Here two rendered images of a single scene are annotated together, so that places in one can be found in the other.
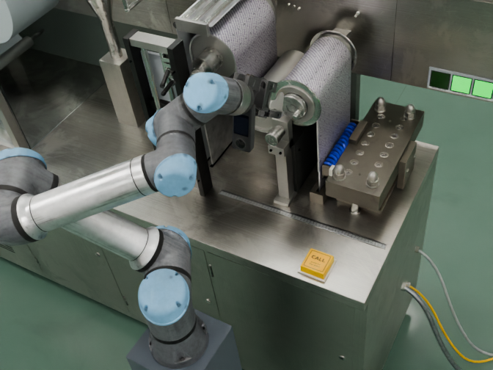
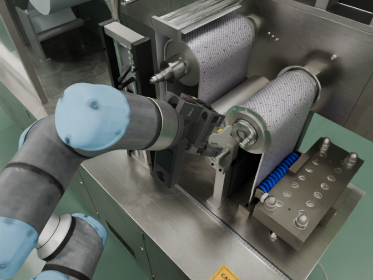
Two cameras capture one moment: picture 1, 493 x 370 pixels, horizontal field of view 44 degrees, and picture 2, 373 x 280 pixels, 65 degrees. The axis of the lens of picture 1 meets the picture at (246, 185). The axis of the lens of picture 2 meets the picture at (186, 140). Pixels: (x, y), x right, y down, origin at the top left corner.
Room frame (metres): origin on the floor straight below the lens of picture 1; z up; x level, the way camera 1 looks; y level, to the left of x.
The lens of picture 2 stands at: (0.71, -0.10, 1.81)
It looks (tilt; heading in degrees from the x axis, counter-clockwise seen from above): 47 degrees down; 10
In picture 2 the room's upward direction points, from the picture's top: straight up
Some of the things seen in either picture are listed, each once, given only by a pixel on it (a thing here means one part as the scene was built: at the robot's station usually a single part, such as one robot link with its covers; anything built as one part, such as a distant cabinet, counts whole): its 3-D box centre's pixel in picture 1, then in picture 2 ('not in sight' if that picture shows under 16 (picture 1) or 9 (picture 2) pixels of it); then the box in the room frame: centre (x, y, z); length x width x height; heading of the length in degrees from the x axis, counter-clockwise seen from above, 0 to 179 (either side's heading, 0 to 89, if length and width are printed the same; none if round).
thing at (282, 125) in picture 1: (282, 163); (220, 175); (1.27, -0.11, 1.05); 0.06 x 0.05 x 0.31; 145
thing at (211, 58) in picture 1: (207, 62); (175, 68); (1.41, 0.06, 1.34); 0.06 x 0.06 x 0.06; 55
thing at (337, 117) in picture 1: (334, 123); (279, 153); (1.35, -0.28, 1.11); 0.23 x 0.01 x 0.18; 145
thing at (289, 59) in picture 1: (279, 89); (237, 108); (1.45, -0.14, 1.18); 0.26 x 0.12 x 0.12; 145
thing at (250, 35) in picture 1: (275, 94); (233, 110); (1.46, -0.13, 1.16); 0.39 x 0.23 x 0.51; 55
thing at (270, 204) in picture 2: (339, 171); (271, 201); (1.20, -0.26, 1.05); 0.04 x 0.04 x 0.04
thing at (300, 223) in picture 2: (373, 178); (302, 220); (1.16, -0.35, 1.05); 0.04 x 0.04 x 0.04
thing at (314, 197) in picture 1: (334, 168); (268, 186); (1.35, -0.28, 0.92); 0.28 x 0.04 x 0.04; 145
